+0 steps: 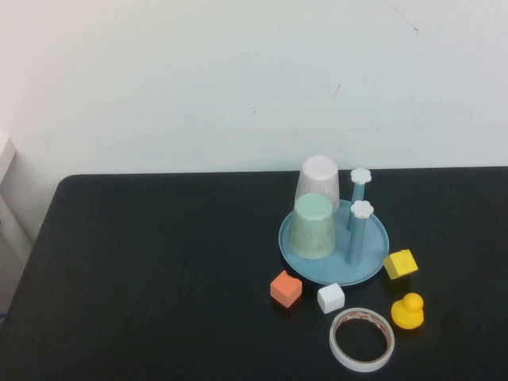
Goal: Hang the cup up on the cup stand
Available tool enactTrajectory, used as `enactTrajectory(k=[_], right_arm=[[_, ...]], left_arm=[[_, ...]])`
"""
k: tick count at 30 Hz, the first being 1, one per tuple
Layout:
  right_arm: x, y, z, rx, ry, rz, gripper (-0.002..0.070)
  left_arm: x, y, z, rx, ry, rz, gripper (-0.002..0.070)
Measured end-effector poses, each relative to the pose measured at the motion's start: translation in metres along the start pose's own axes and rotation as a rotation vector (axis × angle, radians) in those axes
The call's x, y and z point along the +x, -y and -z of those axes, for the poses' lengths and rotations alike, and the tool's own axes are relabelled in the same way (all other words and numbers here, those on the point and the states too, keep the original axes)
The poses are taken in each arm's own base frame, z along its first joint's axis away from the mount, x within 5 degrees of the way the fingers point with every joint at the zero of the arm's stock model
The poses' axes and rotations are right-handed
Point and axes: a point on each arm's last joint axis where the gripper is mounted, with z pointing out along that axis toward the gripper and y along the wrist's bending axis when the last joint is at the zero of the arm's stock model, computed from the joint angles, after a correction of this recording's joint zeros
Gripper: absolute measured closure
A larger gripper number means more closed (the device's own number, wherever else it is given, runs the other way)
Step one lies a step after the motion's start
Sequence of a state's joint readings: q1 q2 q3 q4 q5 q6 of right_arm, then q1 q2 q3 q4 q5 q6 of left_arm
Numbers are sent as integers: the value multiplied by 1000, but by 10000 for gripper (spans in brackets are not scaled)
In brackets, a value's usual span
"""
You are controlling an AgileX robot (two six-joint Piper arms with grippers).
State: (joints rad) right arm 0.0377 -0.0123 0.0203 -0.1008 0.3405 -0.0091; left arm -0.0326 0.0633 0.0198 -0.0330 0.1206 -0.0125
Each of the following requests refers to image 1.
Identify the pale green cup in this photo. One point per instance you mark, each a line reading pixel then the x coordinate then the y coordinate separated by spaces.
pixel 311 234

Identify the pale pink speckled cup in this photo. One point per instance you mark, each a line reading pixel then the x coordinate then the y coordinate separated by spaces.
pixel 319 174

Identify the blue cup stand with pegs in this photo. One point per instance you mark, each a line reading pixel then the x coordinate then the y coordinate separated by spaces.
pixel 365 262

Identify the orange foam cube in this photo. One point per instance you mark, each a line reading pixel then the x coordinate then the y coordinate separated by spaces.
pixel 283 291

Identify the white foam cube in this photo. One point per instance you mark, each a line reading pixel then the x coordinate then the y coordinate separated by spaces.
pixel 330 297

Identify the yellow foam cube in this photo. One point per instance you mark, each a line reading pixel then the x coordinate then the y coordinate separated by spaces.
pixel 401 264

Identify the white tape roll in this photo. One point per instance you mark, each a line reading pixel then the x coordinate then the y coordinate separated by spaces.
pixel 387 329

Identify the yellow rubber duck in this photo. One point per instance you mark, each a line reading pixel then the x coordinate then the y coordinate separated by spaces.
pixel 406 315

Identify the white cabinet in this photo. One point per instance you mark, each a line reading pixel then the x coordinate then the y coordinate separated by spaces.
pixel 8 158

